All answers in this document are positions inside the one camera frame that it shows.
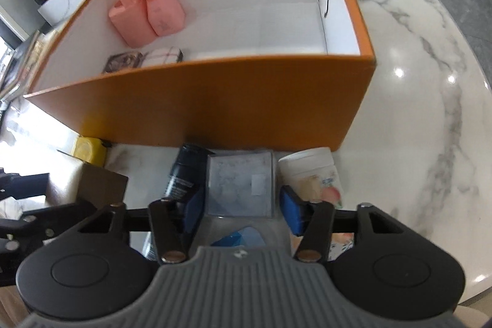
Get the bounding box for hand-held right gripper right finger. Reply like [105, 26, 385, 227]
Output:
[279, 185, 405, 263]

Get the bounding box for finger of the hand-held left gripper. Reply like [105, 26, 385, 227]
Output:
[20, 198, 97, 237]
[0, 167, 51, 199]

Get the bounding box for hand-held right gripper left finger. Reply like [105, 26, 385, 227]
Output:
[78, 189, 205, 264]

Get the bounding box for brown square box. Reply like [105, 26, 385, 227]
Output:
[57, 149, 130, 214]

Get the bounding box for clear plastic box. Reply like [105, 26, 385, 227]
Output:
[205, 150, 278, 219]

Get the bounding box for orange cardboard box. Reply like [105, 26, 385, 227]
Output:
[22, 0, 377, 152]

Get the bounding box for dark patterned box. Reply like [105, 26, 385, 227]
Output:
[101, 51, 144, 74]

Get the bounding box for plaid zip case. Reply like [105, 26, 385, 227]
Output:
[142, 46, 184, 65]

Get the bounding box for pink pump bottle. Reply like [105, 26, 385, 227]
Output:
[135, 0, 186, 38]

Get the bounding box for white tissue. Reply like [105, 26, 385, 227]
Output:
[0, 196, 26, 222]

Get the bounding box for white floral jar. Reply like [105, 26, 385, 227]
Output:
[277, 147, 355, 260]

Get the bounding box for dark blue bottle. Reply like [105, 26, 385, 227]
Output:
[165, 143, 216, 203]

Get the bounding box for colourful flat card box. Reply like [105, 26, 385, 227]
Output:
[210, 226, 267, 247]

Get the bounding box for yellow tape measure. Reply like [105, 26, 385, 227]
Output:
[72, 136, 112, 168]

